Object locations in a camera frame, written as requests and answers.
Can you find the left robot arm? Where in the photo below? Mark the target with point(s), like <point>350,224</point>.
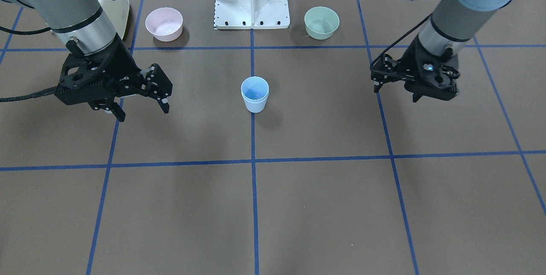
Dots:
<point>453,23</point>

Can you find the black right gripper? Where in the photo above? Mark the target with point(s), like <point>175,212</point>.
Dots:
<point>120,62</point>

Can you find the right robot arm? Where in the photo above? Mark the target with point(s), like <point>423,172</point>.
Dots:
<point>83,19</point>

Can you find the cream toaster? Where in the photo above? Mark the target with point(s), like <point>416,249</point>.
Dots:
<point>118,13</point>

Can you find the green bowl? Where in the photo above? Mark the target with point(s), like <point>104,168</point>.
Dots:
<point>321,22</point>

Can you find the light blue cup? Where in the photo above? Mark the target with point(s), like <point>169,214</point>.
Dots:
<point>255,106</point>
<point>254,88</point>

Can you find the pink bowl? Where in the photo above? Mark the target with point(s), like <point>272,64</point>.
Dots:
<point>165,24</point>

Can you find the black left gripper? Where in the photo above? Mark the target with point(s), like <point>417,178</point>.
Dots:
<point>410,62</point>

